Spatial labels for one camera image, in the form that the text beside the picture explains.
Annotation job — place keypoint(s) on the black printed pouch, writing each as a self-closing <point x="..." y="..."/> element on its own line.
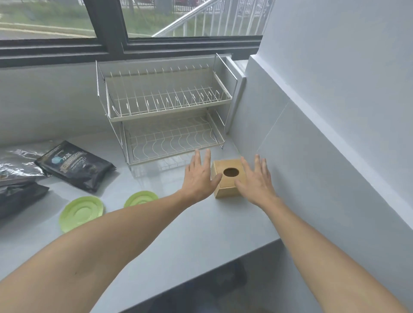
<point x="75" y="166"/>

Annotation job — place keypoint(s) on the person's left hand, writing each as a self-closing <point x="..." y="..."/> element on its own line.
<point x="198" y="180"/>

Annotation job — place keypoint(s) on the wooden box with round hole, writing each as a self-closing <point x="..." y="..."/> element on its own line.
<point x="229" y="187"/>

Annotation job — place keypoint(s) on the large green plastic plate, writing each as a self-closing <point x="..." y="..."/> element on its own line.
<point x="82" y="212"/>

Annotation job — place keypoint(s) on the person's right forearm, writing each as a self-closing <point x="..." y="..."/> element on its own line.
<point x="322" y="258"/>

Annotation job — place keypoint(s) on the shiny silver black pouch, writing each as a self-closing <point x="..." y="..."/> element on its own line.
<point x="19" y="167"/>

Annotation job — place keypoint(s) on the plain black pouch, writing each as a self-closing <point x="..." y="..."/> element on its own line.
<point x="19" y="198"/>

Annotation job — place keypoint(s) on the black window frame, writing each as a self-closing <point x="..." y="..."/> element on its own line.
<point x="109" y="35"/>

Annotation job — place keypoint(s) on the small green plastic plate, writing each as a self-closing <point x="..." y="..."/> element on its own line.
<point x="140" y="198"/>

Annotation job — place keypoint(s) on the person's right thumb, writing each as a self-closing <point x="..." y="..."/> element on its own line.
<point x="239" y="183"/>

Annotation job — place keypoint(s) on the person's left forearm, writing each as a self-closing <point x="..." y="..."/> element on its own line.
<point x="103" y="248"/>

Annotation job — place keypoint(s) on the white metal railing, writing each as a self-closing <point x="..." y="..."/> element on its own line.
<point x="206" y="19"/>

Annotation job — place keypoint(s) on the person's left thumb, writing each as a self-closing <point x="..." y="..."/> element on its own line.
<point x="216" y="180"/>

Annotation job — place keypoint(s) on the two-tier metal dish rack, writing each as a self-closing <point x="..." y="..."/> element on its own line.
<point x="167" y="96"/>

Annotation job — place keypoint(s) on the person's right hand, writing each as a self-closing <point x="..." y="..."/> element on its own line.
<point x="258" y="187"/>

